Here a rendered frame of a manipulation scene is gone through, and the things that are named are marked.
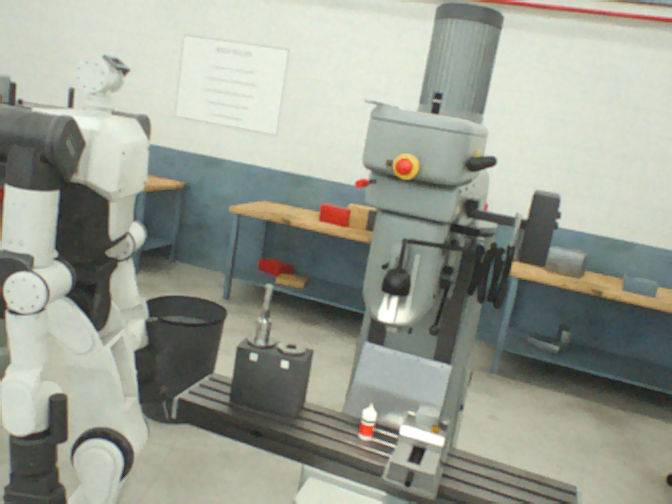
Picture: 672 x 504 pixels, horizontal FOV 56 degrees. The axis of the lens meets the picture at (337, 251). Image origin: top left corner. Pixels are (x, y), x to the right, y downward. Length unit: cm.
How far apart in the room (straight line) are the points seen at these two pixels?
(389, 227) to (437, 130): 31
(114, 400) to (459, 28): 133
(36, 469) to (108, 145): 65
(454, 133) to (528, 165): 441
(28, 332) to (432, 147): 95
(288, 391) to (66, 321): 78
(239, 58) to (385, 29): 152
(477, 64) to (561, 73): 405
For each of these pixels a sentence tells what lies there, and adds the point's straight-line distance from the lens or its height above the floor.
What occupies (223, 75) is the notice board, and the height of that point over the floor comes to 203.
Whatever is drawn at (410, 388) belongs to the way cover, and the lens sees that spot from 223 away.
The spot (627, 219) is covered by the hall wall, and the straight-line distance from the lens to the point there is 599.
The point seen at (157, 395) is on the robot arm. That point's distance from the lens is 183.
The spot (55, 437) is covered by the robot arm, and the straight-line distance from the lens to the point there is 141.
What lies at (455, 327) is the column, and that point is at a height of 122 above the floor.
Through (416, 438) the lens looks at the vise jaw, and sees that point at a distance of 185.
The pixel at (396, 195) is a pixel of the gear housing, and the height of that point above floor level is 168.
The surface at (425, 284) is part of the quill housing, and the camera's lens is 171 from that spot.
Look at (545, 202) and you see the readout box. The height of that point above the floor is 170.
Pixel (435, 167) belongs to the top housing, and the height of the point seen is 177.
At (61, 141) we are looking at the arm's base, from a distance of 122.
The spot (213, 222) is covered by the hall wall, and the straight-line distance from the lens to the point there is 685.
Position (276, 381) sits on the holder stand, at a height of 103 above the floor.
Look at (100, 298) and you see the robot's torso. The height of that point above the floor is 137.
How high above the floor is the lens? 186
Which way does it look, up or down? 12 degrees down
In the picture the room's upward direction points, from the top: 10 degrees clockwise
